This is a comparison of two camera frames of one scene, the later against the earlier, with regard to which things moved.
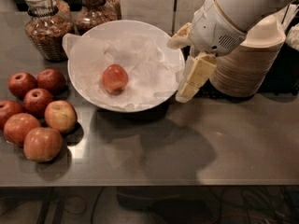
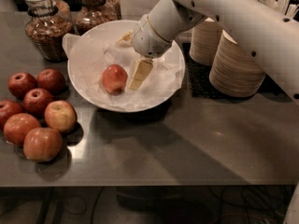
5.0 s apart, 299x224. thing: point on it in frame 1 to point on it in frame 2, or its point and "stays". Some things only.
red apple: (115, 78) stays
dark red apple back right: (51, 79) stays
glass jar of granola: (50, 22) stays
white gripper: (215, 28) to (148, 41)
